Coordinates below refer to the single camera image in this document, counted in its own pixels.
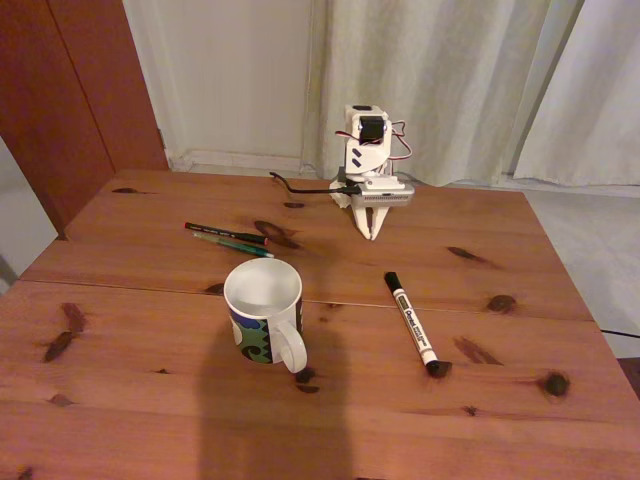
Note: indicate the white patterned mug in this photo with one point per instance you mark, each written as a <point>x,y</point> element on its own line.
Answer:
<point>262,300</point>

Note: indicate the green mechanical pencil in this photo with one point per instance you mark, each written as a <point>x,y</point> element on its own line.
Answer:
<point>235,245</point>

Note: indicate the black pen with red end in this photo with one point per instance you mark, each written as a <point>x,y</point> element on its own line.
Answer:
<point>225,233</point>

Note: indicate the black and white marker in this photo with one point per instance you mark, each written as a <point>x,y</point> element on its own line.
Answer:
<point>412,322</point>

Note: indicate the white curtain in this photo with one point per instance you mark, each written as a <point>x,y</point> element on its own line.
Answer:
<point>600,100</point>
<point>475,60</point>

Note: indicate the brown wooden cabinet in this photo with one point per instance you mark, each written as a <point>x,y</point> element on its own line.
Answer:
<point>60,100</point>

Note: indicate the silver camera box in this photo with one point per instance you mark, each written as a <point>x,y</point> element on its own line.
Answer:
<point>387,194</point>

